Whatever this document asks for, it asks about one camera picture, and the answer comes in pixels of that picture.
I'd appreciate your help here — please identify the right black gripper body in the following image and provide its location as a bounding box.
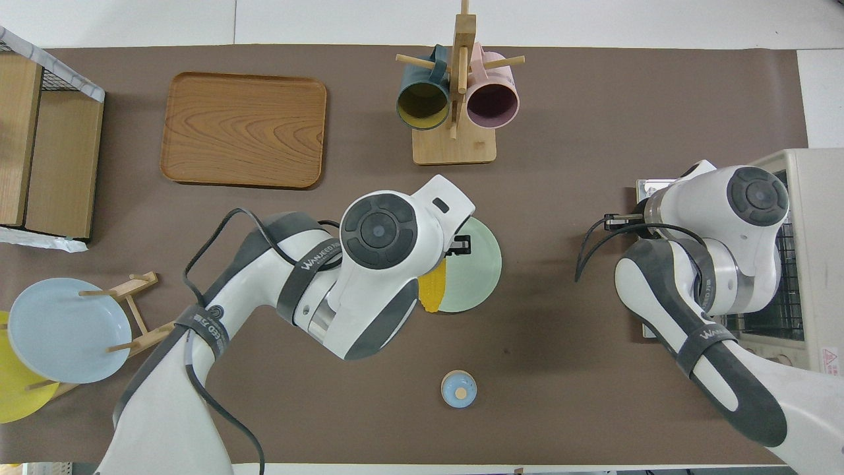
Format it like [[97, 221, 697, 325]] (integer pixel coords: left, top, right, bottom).
[[604, 212, 650, 232]]

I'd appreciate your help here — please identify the pale green plate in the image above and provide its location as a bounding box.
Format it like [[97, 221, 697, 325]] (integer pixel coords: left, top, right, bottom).
[[435, 216, 502, 313]]

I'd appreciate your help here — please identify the yellow corn cob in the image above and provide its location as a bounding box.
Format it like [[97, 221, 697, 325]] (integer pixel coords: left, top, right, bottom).
[[418, 259, 448, 314]]

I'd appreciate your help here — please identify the beige toaster oven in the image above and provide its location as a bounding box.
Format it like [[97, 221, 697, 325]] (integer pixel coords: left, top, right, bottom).
[[635, 148, 844, 377]]

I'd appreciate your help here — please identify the wooden mug rack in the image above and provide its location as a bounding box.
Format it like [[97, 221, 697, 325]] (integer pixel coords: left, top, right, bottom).
[[396, 0, 526, 166]]

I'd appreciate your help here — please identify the small blue lidded jar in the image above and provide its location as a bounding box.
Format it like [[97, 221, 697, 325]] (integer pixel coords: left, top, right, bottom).
[[440, 370, 477, 409]]

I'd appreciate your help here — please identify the dark blue mug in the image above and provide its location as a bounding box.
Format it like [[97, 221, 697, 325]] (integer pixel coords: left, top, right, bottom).
[[396, 44, 452, 131]]

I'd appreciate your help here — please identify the brown table mat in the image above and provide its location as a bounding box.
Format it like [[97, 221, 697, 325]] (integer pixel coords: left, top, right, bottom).
[[0, 45, 839, 466]]

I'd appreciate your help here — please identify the pink mug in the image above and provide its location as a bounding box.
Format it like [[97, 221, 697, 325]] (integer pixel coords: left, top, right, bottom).
[[466, 43, 521, 130]]

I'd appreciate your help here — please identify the wooden serving tray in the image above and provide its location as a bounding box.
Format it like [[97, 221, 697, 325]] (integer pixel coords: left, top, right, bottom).
[[160, 71, 328, 191]]

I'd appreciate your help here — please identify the wooden plate rack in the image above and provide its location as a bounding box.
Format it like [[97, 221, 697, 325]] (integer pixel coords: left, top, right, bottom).
[[26, 270, 182, 400]]

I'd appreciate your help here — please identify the light blue plate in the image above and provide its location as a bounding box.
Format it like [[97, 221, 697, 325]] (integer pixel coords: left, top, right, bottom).
[[7, 278, 133, 385]]

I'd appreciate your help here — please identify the yellow plate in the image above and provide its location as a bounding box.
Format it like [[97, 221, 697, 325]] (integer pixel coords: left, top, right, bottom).
[[0, 310, 60, 424]]

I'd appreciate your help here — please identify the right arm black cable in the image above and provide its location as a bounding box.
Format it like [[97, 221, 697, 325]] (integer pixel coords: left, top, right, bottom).
[[575, 214, 709, 283]]

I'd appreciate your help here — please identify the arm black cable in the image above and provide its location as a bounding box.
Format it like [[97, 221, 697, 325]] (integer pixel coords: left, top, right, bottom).
[[183, 208, 344, 475], [575, 214, 709, 283]]

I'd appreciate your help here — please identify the black wire oven rack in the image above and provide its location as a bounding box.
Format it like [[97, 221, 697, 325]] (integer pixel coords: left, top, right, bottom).
[[722, 221, 806, 342]]

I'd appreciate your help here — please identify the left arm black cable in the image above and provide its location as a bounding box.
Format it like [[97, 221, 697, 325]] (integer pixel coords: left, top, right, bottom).
[[183, 208, 344, 475]]

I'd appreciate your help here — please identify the wooden shelf with wire mesh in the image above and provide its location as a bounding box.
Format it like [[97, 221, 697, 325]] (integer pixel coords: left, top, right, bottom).
[[0, 26, 106, 253]]

